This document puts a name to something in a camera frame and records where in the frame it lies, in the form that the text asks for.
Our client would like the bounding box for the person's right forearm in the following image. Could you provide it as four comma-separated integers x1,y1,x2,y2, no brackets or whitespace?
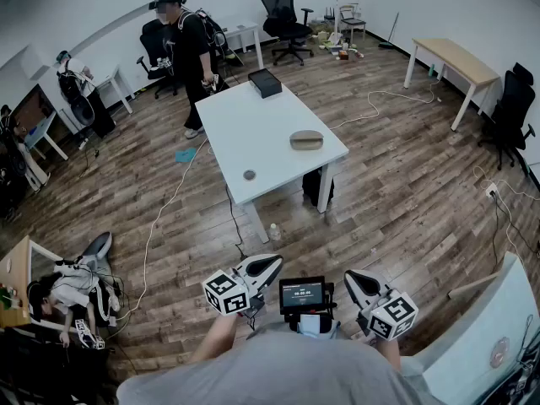
373,337,402,371

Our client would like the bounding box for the person's left forearm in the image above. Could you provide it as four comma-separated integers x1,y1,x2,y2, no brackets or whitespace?
189,312,240,365

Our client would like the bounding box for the light wooden desk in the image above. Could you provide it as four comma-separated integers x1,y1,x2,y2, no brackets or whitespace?
402,37,502,132
0,235,65,329

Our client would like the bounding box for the blue cloth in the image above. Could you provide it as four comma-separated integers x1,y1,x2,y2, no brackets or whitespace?
174,146,198,165

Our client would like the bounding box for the black office chair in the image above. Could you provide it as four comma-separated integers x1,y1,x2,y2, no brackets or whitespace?
477,62,537,172
135,18,181,100
259,0,316,68

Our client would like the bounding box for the white desk with round sticker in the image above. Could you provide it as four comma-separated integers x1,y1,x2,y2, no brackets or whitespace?
399,251,540,405

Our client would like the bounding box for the broom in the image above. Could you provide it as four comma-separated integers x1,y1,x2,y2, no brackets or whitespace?
377,12,400,51

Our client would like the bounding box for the metal frame chair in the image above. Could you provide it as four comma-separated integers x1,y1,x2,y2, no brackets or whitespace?
338,3,368,44

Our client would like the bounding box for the long white floor cable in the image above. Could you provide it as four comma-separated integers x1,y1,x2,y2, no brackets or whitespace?
115,136,211,322

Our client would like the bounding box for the white blue chest mount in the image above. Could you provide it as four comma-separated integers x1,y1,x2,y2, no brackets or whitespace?
289,312,341,338

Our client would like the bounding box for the white table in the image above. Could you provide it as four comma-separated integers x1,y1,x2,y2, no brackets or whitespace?
194,79,350,245

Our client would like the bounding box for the black floor cable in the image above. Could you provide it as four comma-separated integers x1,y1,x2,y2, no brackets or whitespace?
490,193,540,266
224,183,249,262

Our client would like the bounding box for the pile of floor clutter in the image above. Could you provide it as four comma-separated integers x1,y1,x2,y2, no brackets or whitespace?
309,19,366,61

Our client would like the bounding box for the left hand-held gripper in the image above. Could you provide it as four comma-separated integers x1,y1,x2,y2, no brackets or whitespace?
202,254,284,317

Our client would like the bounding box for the tan oval pouch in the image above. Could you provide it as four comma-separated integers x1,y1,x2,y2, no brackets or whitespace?
289,129,325,152

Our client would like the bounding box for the black chest-mounted screen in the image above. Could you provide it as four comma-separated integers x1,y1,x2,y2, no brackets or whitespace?
278,275,327,316

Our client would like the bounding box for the person's grey t-shirt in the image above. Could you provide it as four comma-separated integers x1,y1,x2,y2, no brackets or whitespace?
116,321,445,405

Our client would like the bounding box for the black box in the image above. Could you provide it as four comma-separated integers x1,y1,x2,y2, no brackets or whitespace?
247,67,284,100

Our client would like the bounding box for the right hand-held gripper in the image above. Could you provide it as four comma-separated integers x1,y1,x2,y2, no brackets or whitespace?
343,268,420,342

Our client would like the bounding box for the black bag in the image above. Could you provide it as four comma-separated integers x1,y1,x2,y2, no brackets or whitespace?
301,167,336,208

